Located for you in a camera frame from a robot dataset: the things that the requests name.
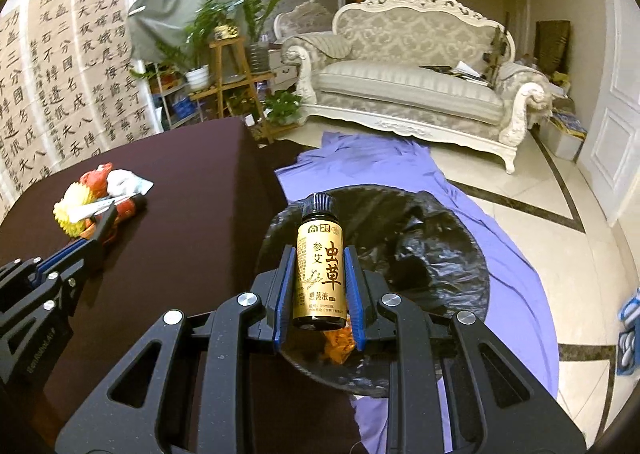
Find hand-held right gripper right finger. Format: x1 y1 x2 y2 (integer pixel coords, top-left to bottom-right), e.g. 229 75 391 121
344 247 586 454

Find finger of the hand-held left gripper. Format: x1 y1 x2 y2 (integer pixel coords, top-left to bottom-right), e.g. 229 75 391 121
0 204 121 285
27 224 117 321

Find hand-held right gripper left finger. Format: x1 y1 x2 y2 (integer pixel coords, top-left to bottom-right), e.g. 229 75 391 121
57 245 297 454

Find brown bottle with gold label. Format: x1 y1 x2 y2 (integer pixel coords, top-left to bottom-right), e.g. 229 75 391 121
291 193 348 332

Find red wrapper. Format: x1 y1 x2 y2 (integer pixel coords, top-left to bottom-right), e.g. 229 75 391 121
112 197 148 222

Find black trash bag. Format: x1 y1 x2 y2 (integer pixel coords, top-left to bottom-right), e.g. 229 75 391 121
255 183 491 395

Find orange crumpled wrapper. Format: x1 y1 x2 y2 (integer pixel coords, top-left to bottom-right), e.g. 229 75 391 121
320 327 358 366

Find red plastic bag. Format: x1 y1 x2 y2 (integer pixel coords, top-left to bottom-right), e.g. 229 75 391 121
80 163 116 197

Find white crumpled tissue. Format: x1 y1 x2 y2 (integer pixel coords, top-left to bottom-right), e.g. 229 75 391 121
106 171 154 196

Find dark brown tablecloth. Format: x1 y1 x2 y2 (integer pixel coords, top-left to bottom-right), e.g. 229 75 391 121
0 117 361 454

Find calligraphy paper sheet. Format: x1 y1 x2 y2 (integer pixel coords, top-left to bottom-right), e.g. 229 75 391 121
0 0 53 225
22 0 153 175

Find purple floor cloth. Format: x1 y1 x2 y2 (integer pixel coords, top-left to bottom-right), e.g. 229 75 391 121
274 131 560 454

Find metal shelf rack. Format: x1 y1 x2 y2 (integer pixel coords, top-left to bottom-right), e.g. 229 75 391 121
150 62 201 131

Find blue plastic crate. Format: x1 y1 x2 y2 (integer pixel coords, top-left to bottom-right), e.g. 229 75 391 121
170 94 194 120

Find small green floor plant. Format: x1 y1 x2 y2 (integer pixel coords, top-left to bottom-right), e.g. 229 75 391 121
262 89 304 127

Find leafy plant in white pot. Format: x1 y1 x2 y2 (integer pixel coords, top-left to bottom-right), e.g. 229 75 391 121
155 0 241 91

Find cream ornate sofa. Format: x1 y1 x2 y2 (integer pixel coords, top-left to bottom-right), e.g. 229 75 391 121
282 0 551 175

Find wooden plant stand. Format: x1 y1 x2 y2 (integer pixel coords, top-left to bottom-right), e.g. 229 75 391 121
190 37 276 125

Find grey throw blanket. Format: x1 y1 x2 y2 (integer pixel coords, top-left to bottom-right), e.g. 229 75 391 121
295 29 347 61

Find papers on sofa seat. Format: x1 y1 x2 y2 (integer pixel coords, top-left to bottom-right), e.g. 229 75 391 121
420 61 494 86

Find cardboard box with papers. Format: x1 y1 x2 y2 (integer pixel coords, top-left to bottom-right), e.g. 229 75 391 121
537 94 589 163

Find cream ornate armchair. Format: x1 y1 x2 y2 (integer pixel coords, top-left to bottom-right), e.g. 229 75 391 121
272 0 337 90

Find blue and white slipper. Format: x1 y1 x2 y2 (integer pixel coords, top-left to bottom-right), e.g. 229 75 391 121
619 288 640 331
615 331 640 378

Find tall green potted plant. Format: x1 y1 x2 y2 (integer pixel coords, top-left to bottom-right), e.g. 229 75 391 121
230 0 288 74

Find dark framed panel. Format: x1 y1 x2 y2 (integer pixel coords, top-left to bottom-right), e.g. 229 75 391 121
535 20 572 76

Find white panel door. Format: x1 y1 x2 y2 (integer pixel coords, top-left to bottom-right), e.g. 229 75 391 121
575 0 640 197

